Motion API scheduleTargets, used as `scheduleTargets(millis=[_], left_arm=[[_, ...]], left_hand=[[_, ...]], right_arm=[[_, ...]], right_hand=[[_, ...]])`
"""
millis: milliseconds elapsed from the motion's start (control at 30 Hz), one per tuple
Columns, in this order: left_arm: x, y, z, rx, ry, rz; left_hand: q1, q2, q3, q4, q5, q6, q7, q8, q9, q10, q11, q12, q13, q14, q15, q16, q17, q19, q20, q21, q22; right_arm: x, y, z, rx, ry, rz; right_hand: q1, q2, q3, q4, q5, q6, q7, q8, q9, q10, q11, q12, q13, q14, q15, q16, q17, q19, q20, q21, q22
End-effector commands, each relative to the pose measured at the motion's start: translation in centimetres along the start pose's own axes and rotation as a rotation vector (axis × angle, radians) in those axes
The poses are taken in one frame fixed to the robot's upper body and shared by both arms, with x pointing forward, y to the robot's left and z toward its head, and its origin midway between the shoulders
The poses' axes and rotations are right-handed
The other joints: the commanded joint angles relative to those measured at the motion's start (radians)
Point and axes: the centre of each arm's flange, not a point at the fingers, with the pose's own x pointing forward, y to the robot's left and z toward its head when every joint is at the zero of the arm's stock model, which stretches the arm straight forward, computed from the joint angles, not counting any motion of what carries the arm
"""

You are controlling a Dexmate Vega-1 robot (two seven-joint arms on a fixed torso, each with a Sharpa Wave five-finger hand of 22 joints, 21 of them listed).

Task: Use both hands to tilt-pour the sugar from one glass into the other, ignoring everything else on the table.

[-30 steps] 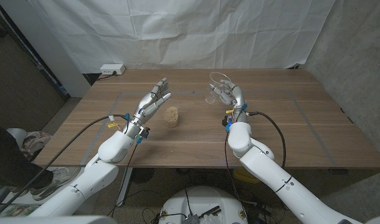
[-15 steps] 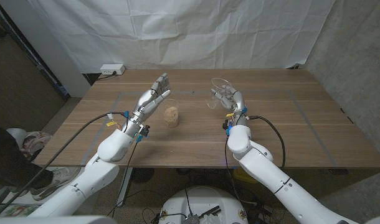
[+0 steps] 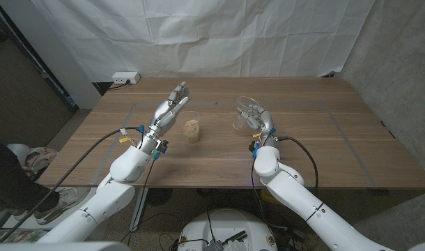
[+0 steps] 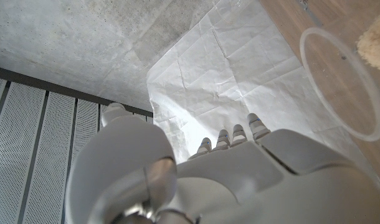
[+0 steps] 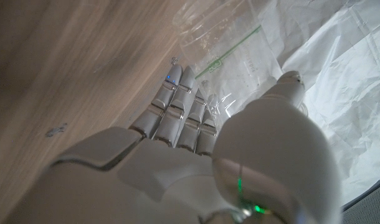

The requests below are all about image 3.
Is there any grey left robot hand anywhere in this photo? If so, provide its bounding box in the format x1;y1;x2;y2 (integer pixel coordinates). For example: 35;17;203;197
148;81;192;137

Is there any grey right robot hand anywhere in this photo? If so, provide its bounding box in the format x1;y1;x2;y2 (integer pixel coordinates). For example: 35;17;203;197
235;104;278;139

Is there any clear plastic cup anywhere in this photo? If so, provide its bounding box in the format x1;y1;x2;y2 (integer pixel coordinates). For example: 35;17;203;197
232;96;261;132
176;110;201;144

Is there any brown sugar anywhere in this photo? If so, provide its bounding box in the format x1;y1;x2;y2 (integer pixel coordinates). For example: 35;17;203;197
183;119;201;144

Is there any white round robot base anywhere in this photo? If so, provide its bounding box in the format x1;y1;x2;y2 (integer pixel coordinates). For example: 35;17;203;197
177;208;279;251

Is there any white power strip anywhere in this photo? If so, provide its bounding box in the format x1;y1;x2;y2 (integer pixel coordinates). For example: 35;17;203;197
111;71;141;85

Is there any yellow container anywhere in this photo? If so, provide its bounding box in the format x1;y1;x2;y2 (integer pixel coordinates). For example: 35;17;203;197
260;188;275;203

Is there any black round floor object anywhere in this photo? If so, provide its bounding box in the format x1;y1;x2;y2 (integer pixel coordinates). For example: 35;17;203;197
146;188;173;206

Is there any white creased backdrop sheet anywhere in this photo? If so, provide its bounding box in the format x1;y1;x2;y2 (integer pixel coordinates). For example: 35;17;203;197
31;0;376;83

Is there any white table leg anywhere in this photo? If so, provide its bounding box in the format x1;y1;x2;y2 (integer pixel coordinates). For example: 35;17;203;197
130;188;149;233

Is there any black bar on base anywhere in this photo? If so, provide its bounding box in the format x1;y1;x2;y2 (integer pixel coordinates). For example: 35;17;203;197
222;229;249;245

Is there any white square pillar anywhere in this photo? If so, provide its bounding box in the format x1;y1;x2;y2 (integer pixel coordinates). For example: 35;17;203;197
0;0;102;109

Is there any grey mesh box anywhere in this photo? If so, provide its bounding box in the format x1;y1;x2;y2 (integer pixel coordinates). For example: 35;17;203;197
204;239;224;251

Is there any patterned cloth bag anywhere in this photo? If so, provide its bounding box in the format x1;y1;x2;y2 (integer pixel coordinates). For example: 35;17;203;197
24;146;59;181

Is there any white grey sneaker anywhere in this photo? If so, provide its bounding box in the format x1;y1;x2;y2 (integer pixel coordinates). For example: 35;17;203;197
8;208;29;220
33;187;91;226

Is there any white round bucket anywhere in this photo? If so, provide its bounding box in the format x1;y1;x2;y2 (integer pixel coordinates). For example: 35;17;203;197
8;143;29;165

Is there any person's dark trouser leg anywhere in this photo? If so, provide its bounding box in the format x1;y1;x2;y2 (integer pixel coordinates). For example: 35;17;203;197
0;134;60;213

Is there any white robot torso edge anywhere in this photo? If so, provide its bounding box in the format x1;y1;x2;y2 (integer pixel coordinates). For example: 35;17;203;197
0;240;132;251

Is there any floral patterned fabric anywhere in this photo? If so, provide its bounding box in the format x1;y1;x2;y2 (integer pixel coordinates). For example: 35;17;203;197
0;228;49;245

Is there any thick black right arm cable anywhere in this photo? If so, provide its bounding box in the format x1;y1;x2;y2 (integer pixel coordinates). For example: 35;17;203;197
277;135;320;191

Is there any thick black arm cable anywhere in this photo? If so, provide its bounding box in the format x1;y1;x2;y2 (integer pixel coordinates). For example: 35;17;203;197
0;126;144;243
277;135;320;191

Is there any black power strip cord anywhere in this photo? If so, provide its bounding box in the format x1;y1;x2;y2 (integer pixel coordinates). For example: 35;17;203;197
107;79;132;91

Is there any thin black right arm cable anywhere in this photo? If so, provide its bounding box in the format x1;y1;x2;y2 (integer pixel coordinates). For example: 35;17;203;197
250;158;269;231

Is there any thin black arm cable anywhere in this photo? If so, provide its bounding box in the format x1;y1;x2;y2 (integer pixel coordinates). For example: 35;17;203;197
250;158;269;231
121;159;157;245

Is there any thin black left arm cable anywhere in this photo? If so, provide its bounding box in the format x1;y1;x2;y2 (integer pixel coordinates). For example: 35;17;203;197
121;159;157;245

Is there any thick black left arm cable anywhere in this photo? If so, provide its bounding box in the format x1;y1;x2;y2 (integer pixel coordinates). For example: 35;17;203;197
0;126;144;243

